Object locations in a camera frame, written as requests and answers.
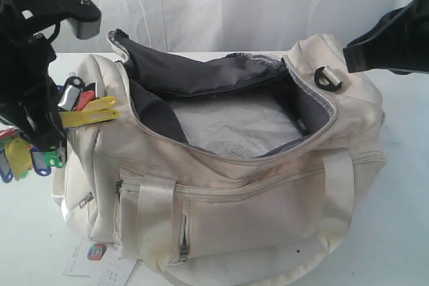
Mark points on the white paper hang tag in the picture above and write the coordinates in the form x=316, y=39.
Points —
x=100, y=262

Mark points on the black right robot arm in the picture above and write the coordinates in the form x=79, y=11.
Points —
x=417, y=11

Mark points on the cream fabric duffel bag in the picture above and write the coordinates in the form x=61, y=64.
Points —
x=198, y=218

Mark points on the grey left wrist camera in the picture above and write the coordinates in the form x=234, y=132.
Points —
x=83, y=15

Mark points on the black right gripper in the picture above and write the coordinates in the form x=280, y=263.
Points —
x=386, y=46

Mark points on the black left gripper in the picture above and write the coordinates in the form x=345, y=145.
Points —
x=29, y=96

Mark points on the white backdrop curtain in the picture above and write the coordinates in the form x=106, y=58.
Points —
x=228, y=25

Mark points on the clear plastic package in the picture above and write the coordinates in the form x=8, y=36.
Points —
x=235, y=125

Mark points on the colourful key tag bunch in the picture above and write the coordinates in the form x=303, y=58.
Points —
x=78, y=105

